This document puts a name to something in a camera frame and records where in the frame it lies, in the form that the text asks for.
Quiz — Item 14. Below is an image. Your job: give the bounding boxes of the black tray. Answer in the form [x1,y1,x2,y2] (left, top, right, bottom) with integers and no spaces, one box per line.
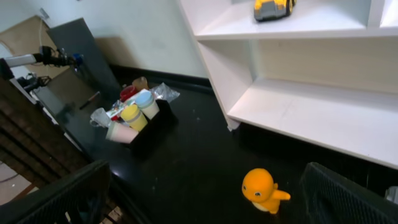
[110,98,178,153]

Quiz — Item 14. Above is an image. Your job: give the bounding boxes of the red cup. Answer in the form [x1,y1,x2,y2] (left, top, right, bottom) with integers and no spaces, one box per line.
[119,85,139,103]

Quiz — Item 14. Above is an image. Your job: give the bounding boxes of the blue cup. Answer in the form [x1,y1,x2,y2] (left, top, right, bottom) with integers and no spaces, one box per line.
[134,91,160,121]

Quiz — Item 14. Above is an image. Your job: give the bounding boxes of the clear cup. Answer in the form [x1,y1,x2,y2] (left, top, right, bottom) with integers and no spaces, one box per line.
[90,107,112,128]

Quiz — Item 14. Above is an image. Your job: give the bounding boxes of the grey and yellow toy truck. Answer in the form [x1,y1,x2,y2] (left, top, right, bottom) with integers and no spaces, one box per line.
[253,0,297,22]

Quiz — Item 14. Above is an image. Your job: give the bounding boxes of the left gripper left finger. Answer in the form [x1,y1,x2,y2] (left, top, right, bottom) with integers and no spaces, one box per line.
[0,160,111,224]

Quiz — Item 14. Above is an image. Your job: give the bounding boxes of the yellow cup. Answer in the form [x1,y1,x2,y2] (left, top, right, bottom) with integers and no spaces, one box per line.
[120,104,149,132]

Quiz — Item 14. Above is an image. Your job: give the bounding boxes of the white shelf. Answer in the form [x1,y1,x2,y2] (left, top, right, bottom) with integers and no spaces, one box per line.
[178,0,398,170]

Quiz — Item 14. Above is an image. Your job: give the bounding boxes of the orange cup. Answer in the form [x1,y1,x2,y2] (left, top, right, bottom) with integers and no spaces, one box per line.
[132,76,150,91]

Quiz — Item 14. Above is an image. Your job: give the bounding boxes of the pink cup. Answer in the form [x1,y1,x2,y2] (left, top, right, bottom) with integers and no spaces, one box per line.
[105,121,139,144]

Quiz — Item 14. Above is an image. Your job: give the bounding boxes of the clear plastic bag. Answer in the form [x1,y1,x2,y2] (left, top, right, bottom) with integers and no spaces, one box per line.
[150,82,181,103]

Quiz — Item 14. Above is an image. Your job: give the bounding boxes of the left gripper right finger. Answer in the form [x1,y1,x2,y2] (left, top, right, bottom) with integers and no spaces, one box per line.
[300,161,398,224]

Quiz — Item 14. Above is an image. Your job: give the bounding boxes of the yellow rubber duck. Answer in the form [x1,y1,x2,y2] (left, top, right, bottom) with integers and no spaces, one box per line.
[241,167,292,215]

